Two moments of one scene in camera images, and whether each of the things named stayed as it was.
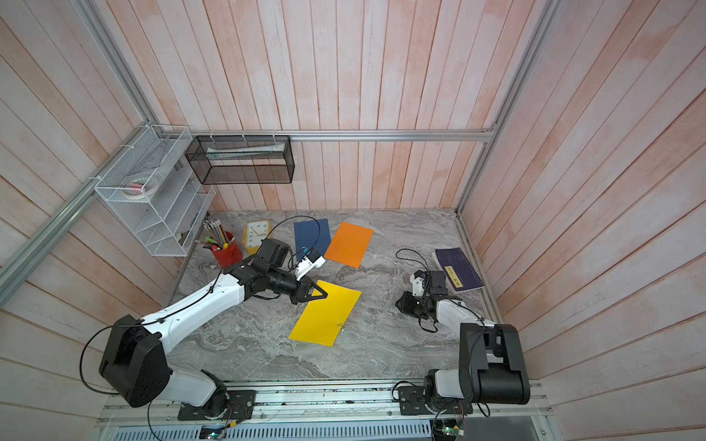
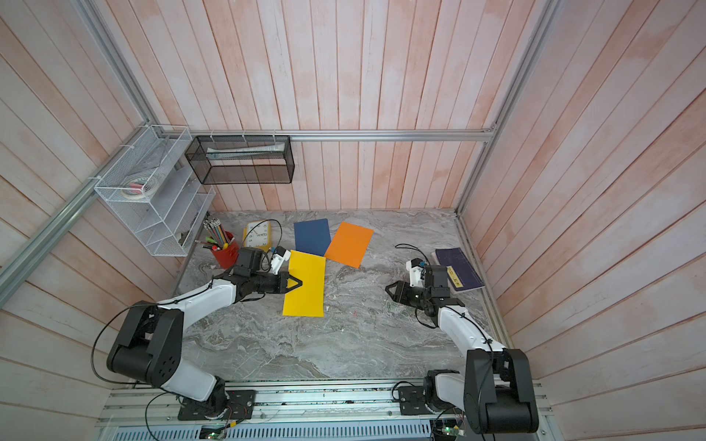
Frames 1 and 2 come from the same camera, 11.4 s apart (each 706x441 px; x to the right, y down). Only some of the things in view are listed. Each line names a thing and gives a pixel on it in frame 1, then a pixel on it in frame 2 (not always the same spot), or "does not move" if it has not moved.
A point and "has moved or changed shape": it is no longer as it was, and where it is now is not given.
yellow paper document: [325, 319] has moved or changed shape
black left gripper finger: [314, 298] → [296, 286]
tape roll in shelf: [140, 188] does not move
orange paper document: [349, 244] does not move
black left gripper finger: [324, 293] → [297, 280]
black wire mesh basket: [243, 160] does not move
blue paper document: [312, 234] does not move
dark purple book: [459, 271] does not move
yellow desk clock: [254, 233] does not move
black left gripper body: [300, 289] → [276, 283]
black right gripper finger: [404, 307] → [397, 296]
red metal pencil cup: [231, 254] does not move
